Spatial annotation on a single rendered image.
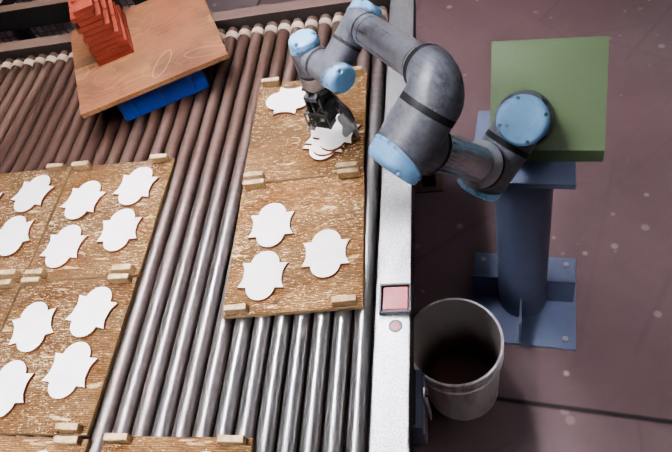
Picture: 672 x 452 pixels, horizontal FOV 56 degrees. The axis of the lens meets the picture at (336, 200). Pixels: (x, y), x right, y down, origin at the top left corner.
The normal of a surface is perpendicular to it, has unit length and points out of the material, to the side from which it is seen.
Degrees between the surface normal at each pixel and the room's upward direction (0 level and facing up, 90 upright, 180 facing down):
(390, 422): 0
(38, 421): 0
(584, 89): 45
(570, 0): 0
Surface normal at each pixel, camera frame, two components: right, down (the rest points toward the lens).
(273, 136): -0.22, -0.61
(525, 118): -0.22, 0.02
